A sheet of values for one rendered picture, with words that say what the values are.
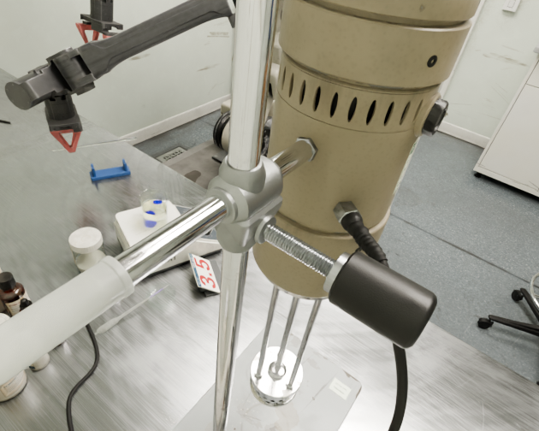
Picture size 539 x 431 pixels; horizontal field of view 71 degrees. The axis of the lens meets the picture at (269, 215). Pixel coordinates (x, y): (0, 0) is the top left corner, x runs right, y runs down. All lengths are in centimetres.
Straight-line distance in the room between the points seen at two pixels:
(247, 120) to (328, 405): 59
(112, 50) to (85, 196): 37
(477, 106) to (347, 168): 330
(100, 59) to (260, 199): 74
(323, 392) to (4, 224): 77
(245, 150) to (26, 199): 95
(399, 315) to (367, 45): 12
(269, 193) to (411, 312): 8
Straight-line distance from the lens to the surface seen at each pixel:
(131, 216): 84
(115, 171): 111
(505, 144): 296
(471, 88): 350
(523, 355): 206
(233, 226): 18
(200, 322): 76
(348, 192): 24
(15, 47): 219
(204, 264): 82
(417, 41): 21
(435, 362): 83
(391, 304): 17
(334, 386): 72
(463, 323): 200
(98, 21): 120
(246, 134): 16
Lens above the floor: 138
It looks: 40 degrees down
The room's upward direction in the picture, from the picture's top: 9 degrees clockwise
